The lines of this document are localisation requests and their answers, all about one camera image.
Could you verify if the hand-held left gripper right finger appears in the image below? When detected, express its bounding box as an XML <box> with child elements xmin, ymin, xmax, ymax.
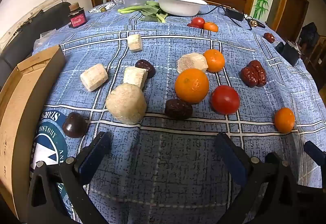
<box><xmin>214</xmin><ymin>132</ymin><xmax>300</xmax><ymax>224</ymax></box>

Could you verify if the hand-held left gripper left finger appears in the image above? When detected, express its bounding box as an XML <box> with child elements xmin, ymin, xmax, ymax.
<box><xmin>27</xmin><ymin>132</ymin><xmax>112</xmax><ymax>224</ymax></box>

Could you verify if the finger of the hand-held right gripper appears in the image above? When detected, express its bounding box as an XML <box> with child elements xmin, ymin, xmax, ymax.
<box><xmin>304</xmin><ymin>141</ymin><xmax>326</xmax><ymax>163</ymax></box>

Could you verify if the dark brown date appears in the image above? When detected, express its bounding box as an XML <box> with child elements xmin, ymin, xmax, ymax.
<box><xmin>164</xmin><ymin>99</ymin><xmax>193</xmax><ymax>120</ymax></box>
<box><xmin>135</xmin><ymin>59</ymin><xmax>156</xmax><ymax>79</ymax></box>
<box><xmin>63</xmin><ymin>112</ymin><xmax>87</xmax><ymax>138</ymax></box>

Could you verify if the small orange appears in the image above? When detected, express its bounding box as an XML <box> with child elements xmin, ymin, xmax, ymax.
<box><xmin>203</xmin><ymin>22</ymin><xmax>219</xmax><ymax>33</ymax></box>
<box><xmin>274</xmin><ymin>107</ymin><xmax>296</xmax><ymax>134</ymax></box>

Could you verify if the red tomato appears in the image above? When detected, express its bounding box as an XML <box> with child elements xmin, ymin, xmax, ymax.
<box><xmin>192</xmin><ymin>17</ymin><xmax>206</xmax><ymax>28</ymax></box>
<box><xmin>211</xmin><ymin>85</ymin><xmax>240</xmax><ymax>115</ymax></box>

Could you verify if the large round sugarcane piece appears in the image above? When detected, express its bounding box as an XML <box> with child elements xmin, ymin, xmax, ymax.
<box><xmin>105</xmin><ymin>83</ymin><xmax>147</xmax><ymax>124</ymax></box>

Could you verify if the large orange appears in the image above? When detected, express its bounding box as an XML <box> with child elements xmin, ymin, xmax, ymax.
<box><xmin>174</xmin><ymin>68</ymin><xmax>210</xmax><ymax>104</ymax></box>

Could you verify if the brown cardboard box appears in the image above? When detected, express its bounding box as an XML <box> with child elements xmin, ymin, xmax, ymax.
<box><xmin>0</xmin><ymin>45</ymin><xmax>66</xmax><ymax>223</ymax></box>

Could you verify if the large wrinkled red date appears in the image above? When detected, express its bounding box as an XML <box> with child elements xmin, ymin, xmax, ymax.
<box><xmin>241</xmin><ymin>60</ymin><xmax>267</xmax><ymax>88</ymax></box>

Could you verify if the blue checked tablecloth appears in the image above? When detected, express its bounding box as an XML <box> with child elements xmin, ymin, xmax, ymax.
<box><xmin>30</xmin><ymin>0</ymin><xmax>324</xmax><ymax>224</ymax></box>

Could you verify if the medium orange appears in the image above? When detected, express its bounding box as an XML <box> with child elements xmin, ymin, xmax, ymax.
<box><xmin>203</xmin><ymin>49</ymin><xmax>226</xmax><ymax>72</ymax></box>

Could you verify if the wooden chair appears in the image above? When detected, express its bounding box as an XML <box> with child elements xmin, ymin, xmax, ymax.
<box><xmin>304</xmin><ymin>35</ymin><xmax>326</xmax><ymax>74</ymax></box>

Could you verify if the small black box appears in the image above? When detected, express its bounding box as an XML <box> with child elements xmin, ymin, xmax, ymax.
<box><xmin>275</xmin><ymin>40</ymin><xmax>302</xmax><ymax>66</ymax></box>

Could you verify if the black bag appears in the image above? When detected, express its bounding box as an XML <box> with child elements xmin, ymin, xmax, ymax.
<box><xmin>298</xmin><ymin>22</ymin><xmax>320</xmax><ymax>48</ymax></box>

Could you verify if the clear plastic bag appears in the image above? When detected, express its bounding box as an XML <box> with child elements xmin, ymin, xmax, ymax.
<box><xmin>33</xmin><ymin>30</ymin><xmax>55</xmax><ymax>46</ymax></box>

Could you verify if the dark jar with red label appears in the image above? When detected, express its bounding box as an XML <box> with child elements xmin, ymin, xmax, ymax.
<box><xmin>68</xmin><ymin>3</ymin><xmax>86</xmax><ymax>29</ymax></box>

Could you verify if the black sofa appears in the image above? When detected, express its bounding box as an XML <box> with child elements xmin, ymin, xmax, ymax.
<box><xmin>0</xmin><ymin>2</ymin><xmax>70</xmax><ymax>92</ymax></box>

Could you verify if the brown wooden door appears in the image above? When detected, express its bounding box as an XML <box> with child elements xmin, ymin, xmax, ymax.
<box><xmin>276</xmin><ymin>0</ymin><xmax>310</xmax><ymax>36</ymax></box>

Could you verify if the black power adapter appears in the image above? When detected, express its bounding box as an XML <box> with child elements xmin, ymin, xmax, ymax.
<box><xmin>225</xmin><ymin>8</ymin><xmax>244</xmax><ymax>21</ymax></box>

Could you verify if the green bok choy stalk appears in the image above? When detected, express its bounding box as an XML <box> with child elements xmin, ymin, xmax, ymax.
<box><xmin>141</xmin><ymin>11</ymin><xmax>169</xmax><ymax>23</ymax></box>
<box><xmin>118</xmin><ymin>1</ymin><xmax>161</xmax><ymax>14</ymax></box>

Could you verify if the white bowl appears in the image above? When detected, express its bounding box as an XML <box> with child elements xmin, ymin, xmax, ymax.
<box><xmin>154</xmin><ymin>0</ymin><xmax>208</xmax><ymax>16</ymax></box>

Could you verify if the black cable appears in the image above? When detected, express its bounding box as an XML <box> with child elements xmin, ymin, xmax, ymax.
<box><xmin>198</xmin><ymin>4</ymin><xmax>251</xmax><ymax>30</ymax></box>

